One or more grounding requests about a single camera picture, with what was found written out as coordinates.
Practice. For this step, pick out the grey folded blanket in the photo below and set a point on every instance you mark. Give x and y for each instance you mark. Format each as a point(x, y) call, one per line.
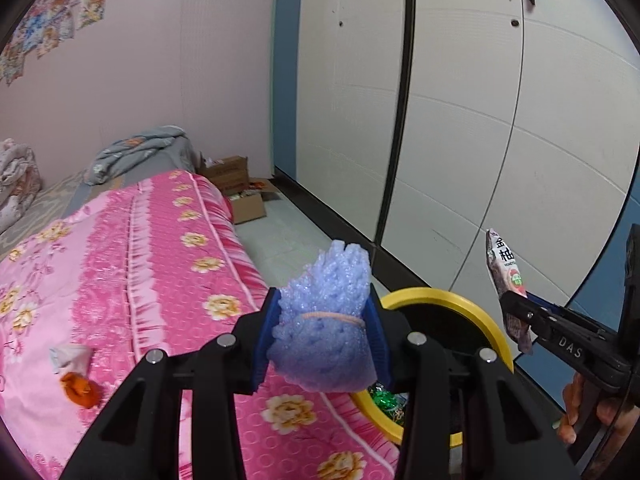
point(126, 154)

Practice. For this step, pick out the grapefruit drink packet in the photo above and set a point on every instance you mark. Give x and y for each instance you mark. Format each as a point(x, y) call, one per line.
point(506, 276)

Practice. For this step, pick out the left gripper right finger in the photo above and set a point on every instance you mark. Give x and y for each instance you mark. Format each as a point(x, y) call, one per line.
point(473, 400)

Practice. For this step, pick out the pink floral bedspread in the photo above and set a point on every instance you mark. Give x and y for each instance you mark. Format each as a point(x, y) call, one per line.
point(156, 265)

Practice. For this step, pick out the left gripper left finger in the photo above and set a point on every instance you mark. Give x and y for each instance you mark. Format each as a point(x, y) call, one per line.
point(136, 435)

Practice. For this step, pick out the wall poster collage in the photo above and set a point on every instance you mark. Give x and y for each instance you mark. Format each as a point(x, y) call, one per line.
point(46, 25)

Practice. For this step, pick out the orange peel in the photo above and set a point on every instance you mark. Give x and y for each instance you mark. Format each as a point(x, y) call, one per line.
point(81, 390)

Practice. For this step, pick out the grey patterned bed sheet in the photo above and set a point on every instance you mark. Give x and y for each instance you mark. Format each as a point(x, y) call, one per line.
point(57, 202)

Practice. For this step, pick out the purple bubble wrap bundle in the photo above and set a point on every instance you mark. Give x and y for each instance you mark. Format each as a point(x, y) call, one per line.
point(320, 341)

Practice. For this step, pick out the yellow rimmed black trash bin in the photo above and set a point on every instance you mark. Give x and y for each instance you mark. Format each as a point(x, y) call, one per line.
point(457, 324)

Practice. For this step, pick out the folded floral quilt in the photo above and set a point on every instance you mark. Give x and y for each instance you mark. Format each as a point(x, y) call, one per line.
point(20, 181)

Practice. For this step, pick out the green candy wrapper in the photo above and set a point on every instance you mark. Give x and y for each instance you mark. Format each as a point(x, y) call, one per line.
point(392, 405)

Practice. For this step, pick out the white wardrobe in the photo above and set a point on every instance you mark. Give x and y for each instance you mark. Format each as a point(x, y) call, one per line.
point(417, 126)

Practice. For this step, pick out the cardboard box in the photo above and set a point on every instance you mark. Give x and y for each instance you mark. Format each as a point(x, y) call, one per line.
point(245, 195)

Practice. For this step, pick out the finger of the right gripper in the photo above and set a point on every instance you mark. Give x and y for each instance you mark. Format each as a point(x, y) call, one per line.
point(541, 303)
point(519, 313)

